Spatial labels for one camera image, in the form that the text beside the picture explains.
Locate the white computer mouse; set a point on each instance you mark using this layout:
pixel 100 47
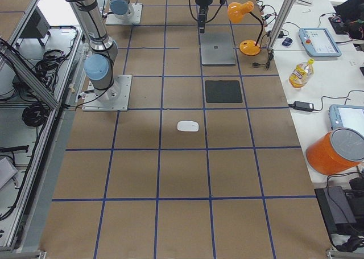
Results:
pixel 188 126

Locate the silver laptop notebook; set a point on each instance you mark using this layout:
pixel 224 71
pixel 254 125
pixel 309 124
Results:
pixel 217 49

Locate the black mousepad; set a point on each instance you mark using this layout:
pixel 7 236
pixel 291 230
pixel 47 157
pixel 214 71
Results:
pixel 223 91

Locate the blue small mouse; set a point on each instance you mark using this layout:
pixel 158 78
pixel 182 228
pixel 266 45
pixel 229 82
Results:
pixel 287 42

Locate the yellow drink bottle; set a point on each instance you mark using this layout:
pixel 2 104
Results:
pixel 302 73

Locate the blue teach pendant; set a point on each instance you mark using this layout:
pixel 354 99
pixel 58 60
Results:
pixel 318 42
pixel 346 116

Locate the black power adapter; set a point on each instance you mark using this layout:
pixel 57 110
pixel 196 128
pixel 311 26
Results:
pixel 302 106

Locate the grey equipment box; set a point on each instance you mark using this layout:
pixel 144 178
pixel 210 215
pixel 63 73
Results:
pixel 37 27

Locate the orange cylindrical container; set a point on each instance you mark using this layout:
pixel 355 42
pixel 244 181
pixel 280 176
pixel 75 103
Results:
pixel 337 151

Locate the black box under table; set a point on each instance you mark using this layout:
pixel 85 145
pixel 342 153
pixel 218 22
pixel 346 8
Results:
pixel 335 209

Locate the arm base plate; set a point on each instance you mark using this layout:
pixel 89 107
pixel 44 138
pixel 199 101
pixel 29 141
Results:
pixel 124 14
pixel 115 98

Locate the aluminium frame post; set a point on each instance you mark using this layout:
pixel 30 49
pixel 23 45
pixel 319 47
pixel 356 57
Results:
pixel 282 15

